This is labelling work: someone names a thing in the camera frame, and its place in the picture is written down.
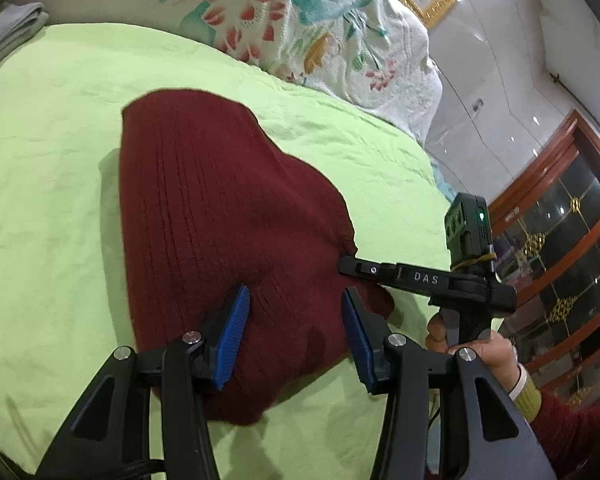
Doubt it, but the yellow sleeved right forearm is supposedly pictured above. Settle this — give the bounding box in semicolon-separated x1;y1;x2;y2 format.
509;366;600;480

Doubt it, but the person right hand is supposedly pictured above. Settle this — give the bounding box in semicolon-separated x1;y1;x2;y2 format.
425;314;522;396

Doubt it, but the light blue patterned bedding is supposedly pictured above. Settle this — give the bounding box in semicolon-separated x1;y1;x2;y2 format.
429;157;457;204

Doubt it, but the wooden glass cabinet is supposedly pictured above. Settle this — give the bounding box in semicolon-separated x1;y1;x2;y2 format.
490;112;600;408

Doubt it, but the white floral quilt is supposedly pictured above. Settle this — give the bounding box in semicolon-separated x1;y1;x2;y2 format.
12;0;442;141

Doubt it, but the grey folded towel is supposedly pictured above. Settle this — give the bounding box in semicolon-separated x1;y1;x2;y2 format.
0;2;48;63

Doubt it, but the light green bed sheet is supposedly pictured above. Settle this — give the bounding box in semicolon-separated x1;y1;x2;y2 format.
0;24;450;470

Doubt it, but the dark red knit sweater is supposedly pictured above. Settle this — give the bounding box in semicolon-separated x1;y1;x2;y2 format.
118;86;397;427

